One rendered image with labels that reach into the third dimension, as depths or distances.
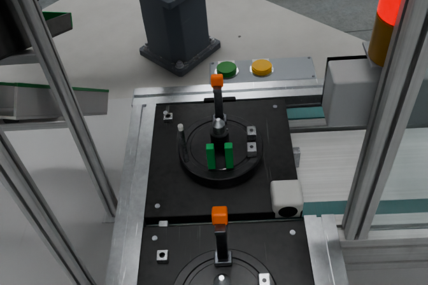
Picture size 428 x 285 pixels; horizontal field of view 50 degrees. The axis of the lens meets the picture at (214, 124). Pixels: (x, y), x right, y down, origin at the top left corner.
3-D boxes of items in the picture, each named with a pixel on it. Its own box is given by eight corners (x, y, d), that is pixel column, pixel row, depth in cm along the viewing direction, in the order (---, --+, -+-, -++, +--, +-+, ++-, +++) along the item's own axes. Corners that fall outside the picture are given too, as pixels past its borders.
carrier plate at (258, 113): (156, 112, 88) (155, 104, 86) (284, 105, 87) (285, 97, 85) (145, 224, 71) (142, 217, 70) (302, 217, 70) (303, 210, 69)
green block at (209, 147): (208, 163, 74) (206, 143, 70) (215, 163, 74) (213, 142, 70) (208, 169, 73) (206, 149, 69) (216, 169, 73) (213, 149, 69)
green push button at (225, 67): (216, 69, 95) (216, 61, 93) (236, 67, 95) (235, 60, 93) (216, 81, 92) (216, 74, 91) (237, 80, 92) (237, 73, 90)
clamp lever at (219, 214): (215, 251, 63) (211, 205, 59) (230, 251, 63) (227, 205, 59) (214, 270, 59) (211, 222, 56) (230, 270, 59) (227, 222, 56)
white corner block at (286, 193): (269, 194, 74) (270, 179, 71) (298, 193, 74) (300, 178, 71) (272, 220, 71) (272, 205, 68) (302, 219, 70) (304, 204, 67)
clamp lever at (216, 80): (213, 115, 80) (210, 74, 76) (225, 114, 80) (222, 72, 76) (213, 124, 77) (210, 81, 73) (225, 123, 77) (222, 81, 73)
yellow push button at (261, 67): (251, 66, 95) (251, 58, 93) (271, 65, 94) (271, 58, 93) (252, 79, 92) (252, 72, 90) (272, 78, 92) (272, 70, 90)
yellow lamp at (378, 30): (362, 41, 49) (370, 0, 46) (410, 37, 49) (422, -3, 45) (374, 72, 46) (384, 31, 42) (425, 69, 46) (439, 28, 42)
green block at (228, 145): (225, 162, 74) (224, 142, 70) (233, 162, 73) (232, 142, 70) (226, 168, 73) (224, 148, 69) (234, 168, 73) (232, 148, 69)
